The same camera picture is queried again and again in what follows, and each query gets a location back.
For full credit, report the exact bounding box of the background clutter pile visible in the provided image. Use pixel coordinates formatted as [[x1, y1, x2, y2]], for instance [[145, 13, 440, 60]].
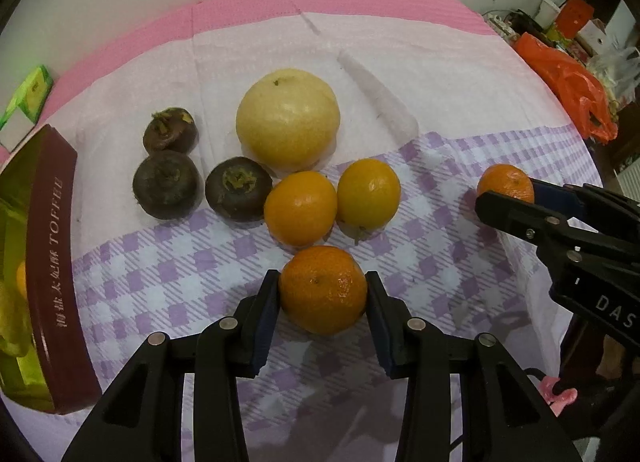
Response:
[[482, 0, 639, 113]]

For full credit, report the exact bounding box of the dark mangosteen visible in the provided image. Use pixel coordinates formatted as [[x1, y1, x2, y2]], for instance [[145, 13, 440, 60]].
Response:
[[205, 156, 273, 222], [142, 107, 198, 154], [132, 150, 201, 220]]

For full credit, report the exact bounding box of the dark mangosteen back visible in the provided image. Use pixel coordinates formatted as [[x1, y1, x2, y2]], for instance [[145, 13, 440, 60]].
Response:
[[142, 107, 198, 154]]

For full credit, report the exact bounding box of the pale yellow pear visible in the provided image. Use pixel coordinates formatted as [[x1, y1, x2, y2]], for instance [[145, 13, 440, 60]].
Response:
[[235, 69, 341, 172]]

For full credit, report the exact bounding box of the gold toffee tin box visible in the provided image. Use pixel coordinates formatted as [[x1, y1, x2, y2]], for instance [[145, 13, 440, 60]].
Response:
[[1, 125, 101, 414]]

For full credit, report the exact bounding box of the yellow orange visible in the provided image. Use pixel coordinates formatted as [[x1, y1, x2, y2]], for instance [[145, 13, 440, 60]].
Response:
[[337, 159, 401, 232]]

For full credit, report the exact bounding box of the tangerine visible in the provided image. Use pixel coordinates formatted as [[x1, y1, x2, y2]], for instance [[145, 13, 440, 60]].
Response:
[[476, 164, 535, 203], [279, 245, 368, 336]]

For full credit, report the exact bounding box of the orange plastic bag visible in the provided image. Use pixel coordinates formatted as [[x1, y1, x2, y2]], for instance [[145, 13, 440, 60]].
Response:
[[514, 33, 618, 144]]

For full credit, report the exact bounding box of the lone orange kumquat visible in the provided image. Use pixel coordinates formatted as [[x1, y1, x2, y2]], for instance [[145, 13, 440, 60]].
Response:
[[15, 262, 28, 300]]

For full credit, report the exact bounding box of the green pear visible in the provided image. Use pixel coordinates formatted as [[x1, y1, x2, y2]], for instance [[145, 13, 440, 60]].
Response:
[[1, 205, 32, 358]]

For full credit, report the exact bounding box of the green white tissue box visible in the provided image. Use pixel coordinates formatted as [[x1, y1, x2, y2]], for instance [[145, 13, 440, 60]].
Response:
[[0, 64, 53, 152]]

